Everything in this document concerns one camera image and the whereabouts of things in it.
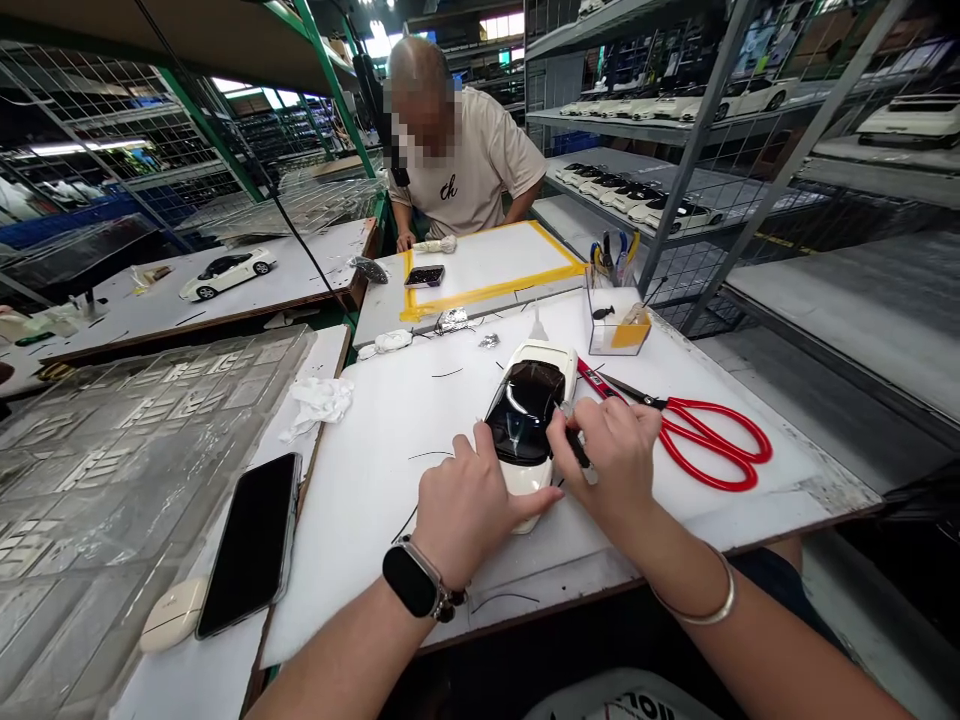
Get clear acrylic display case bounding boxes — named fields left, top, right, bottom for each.
left=0, top=212, right=164, bottom=303

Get clear acrylic organizer box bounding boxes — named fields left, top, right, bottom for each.
left=584, top=263, right=655, bottom=358

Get black smartphone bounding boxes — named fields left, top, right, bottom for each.
left=195, top=451, right=304, bottom=641

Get pile of clear plastic sheets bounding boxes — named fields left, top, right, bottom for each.
left=178, top=167, right=385, bottom=250

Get person's legs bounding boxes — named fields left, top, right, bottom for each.
left=517, top=536, right=853, bottom=720

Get red utility knife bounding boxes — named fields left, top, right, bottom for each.
left=575, top=357, right=630, bottom=408

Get white mat with yellow tape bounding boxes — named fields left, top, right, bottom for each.
left=398, top=218, right=589, bottom=323

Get black pen tool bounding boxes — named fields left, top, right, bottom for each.
left=558, top=401, right=600, bottom=486

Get yellow card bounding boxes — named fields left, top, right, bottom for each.
left=610, top=310, right=653, bottom=351

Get stack of clear plastic trays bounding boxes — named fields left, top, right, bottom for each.
left=0, top=325, right=318, bottom=720

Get person's left hand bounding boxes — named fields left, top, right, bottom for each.
left=410, top=421, right=566, bottom=583

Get pliers with coloured handles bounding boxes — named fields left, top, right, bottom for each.
left=588, top=227, right=643, bottom=290

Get white earbuds case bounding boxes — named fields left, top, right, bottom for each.
left=137, top=575, right=212, bottom=653

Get green metal shelf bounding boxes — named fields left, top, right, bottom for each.
left=0, top=0, right=393, bottom=253

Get white cloth rag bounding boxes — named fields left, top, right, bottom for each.
left=356, top=329, right=416, bottom=362

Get grey metal shelf with cars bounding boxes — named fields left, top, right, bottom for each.
left=523, top=0, right=960, bottom=340

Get white foam mat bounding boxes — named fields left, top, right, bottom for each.
left=258, top=287, right=828, bottom=670

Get red handled scissors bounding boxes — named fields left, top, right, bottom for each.
left=598, top=373, right=775, bottom=493

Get person's right hand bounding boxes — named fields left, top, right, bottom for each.
left=545, top=397, right=666, bottom=543

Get crumpled white tissue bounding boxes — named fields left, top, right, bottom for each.
left=278, top=374, right=356, bottom=445

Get white model car black roof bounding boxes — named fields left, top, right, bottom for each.
left=478, top=339, right=580, bottom=536

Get black mesh piece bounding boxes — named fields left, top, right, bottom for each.
left=347, top=255, right=392, bottom=286

